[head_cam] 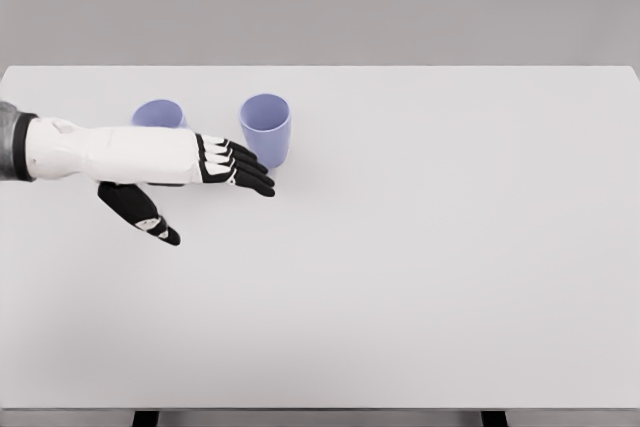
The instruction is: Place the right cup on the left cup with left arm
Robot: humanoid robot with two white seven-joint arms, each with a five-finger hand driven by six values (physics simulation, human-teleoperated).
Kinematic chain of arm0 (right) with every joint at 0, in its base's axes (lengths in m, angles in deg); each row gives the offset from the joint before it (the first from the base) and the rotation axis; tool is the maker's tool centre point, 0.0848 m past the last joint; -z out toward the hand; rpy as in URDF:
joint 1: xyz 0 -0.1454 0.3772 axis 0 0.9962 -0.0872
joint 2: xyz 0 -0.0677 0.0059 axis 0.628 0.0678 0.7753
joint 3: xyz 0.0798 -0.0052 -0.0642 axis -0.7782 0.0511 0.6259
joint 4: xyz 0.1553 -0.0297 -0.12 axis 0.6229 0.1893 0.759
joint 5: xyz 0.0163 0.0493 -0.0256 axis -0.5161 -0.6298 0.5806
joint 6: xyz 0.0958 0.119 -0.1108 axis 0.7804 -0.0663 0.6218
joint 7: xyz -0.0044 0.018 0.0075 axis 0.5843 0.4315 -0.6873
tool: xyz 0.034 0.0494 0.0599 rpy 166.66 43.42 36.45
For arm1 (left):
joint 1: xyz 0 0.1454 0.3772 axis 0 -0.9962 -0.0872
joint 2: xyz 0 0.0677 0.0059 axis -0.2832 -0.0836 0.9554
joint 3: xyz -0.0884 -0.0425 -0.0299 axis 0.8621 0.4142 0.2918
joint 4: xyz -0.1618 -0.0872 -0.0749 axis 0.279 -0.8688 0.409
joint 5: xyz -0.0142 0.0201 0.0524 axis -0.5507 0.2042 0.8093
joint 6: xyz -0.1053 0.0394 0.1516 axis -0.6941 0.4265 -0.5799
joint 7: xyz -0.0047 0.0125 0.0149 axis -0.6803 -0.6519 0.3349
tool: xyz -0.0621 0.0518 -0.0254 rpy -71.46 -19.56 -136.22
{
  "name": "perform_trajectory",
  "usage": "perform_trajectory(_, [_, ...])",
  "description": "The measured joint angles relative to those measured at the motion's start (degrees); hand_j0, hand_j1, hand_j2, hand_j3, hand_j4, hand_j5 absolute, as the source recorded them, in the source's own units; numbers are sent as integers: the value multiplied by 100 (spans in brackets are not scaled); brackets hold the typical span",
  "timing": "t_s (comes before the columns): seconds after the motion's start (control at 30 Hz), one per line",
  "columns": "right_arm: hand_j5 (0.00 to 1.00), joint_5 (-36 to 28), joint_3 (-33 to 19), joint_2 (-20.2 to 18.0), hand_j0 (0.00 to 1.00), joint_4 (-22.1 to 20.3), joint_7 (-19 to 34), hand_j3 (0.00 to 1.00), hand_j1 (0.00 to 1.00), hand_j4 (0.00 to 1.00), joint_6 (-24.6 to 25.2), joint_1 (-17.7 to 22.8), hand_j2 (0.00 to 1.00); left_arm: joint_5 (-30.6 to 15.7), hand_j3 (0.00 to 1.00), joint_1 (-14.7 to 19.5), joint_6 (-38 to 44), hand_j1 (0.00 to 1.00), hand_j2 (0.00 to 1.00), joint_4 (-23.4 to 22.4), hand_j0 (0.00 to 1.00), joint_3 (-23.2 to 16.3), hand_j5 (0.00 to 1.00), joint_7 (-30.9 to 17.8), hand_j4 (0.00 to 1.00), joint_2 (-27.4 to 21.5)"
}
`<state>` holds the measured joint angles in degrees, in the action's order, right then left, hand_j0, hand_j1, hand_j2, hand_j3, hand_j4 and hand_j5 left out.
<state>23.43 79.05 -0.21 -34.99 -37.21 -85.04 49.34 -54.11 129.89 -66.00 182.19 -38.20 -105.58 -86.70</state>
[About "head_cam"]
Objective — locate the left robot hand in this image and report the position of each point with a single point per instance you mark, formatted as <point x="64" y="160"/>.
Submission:
<point x="150" y="154"/>

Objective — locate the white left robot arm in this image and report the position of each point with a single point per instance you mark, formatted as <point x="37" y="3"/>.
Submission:
<point x="50" y="149"/>

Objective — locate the lavender plastic cup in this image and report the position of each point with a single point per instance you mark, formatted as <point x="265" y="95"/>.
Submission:
<point x="266" y="133"/>
<point x="159" y="115"/>

